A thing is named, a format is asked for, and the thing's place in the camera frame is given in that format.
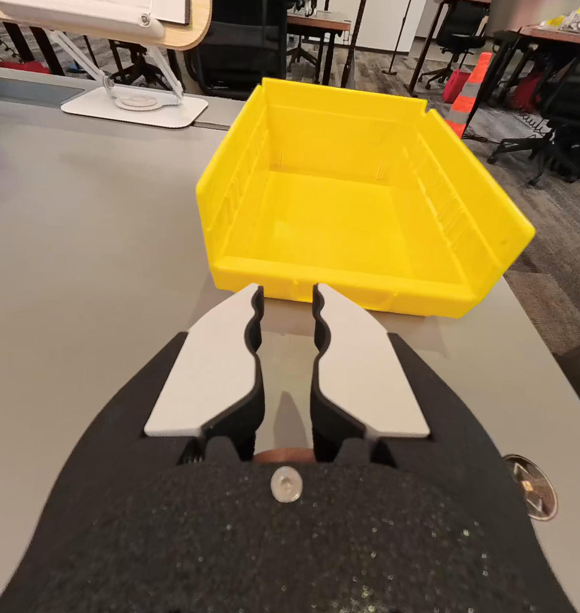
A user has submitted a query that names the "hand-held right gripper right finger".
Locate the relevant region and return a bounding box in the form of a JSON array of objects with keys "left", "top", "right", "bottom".
[{"left": 310, "top": 283, "right": 432, "bottom": 463}]

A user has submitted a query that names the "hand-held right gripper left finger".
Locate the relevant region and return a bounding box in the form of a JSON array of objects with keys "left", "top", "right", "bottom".
[{"left": 143, "top": 284, "right": 266, "bottom": 463}]

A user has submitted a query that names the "yellow plastic box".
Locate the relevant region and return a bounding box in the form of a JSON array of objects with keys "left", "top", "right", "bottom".
[{"left": 195, "top": 78, "right": 536, "bottom": 319}]

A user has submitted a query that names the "round black desk control panel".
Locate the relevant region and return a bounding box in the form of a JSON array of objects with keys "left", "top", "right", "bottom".
[{"left": 503, "top": 454, "right": 559, "bottom": 522}]

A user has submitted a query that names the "orange traffic cone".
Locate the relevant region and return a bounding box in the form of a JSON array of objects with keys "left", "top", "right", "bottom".
[{"left": 444, "top": 52, "right": 493, "bottom": 140}]

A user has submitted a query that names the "red bag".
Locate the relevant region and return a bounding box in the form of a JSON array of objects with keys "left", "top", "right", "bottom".
[
  {"left": 442, "top": 68, "right": 465, "bottom": 103},
  {"left": 512, "top": 72, "right": 544, "bottom": 113},
  {"left": 0, "top": 57, "right": 51, "bottom": 75}
]

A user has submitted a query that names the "black office chair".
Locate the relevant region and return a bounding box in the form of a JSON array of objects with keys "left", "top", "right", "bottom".
[
  {"left": 418, "top": 0, "right": 489, "bottom": 91},
  {"left": 487, "top": 48, "right": 580, "bottom": 186},
  {"left": 185, "top": 0, "right": 289, "bottom": 100}
]

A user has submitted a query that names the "black tripod stand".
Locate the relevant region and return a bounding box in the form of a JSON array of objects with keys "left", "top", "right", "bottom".
[{"left": 340, "top": 0, "right": 367, "bottom": 89}]

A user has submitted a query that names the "black pole stand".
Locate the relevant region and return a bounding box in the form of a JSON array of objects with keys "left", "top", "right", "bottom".
[{"left": 382, "top": 0, "right": 413, "bottom": 76}]

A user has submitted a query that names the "small wooden table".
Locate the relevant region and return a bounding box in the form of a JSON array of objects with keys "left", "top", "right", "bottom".
[{"left": 286, "top": 11, "right": 353, "bottom": 87}]

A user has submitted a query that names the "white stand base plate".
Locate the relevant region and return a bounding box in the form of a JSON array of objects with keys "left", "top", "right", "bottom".
[{"left": 46, "top": 30, "right": 209, "bottom": 130}]

